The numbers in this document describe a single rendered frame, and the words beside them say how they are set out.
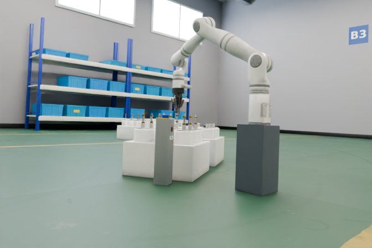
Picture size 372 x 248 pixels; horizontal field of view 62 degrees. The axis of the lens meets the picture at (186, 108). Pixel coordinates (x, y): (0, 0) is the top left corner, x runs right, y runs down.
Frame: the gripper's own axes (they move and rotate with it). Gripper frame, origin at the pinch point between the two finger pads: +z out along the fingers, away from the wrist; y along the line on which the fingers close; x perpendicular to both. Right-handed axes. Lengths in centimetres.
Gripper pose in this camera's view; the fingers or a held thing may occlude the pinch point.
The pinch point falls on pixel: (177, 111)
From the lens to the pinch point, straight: 190.7
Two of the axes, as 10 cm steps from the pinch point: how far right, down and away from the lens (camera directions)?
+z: -0.4, 10.0, -0.3
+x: 8.8, 0.2, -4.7
